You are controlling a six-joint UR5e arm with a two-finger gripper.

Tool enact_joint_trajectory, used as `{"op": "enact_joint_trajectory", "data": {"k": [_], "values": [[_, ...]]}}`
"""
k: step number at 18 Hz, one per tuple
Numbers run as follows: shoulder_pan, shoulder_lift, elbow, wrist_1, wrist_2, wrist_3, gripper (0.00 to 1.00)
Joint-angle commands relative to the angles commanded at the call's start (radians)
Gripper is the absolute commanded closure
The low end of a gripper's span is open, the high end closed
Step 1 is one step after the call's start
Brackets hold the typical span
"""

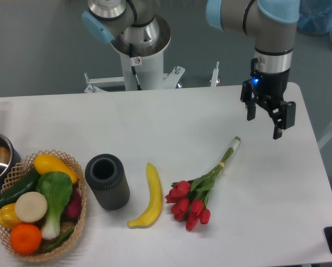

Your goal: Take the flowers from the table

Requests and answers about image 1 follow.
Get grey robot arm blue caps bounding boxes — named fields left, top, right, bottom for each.
left=81, top=1, right=300, bottom=139

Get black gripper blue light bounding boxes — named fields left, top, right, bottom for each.
left=240, top=69, right=296, bottom=140

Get green chili pepper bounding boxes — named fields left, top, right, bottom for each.
left=39, top=228, right=74, bottom=254

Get green cucumber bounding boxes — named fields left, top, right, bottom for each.
left=0, top=167, right=41, bottom=209

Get yellow banana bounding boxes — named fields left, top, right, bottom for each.
left=127, top=162, right=163, bottom=229

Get red tulip bouquet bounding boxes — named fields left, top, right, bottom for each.
left=165, top=136, right=241, bottom=231

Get yellow bell pepper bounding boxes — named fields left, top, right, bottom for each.
left=0, top=203, right=23, bottom=230

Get orange fruit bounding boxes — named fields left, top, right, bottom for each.
left=9, top=224, right=42, bottom=255

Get blue plastic bag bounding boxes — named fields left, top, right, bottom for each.
left=297, top=1, right=332, bottom=43

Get purple sweet potato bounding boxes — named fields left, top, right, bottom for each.
left=65, top=187, right=82, bottom=220

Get black cable on pedestal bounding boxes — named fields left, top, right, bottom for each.
left=128, top=43, right=143, bottom=91

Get green bok choy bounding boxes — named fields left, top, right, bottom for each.
left=36, top=171, right=72, bottom=240

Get woven wicker basket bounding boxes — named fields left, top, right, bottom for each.
left=0, top=150, right=87, bottom=263

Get dark grey ribbed vase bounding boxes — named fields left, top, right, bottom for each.
left=85, top=154, right=130, bottom=210

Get yellow squash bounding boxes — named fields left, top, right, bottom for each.
left=33, top=154, right=79, bottom=184

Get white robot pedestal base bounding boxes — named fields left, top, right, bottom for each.
left=84, top=15, right=221, bottom=94

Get white round radish slice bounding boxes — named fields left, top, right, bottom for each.
left=15, top=191, right=47, bottom=223

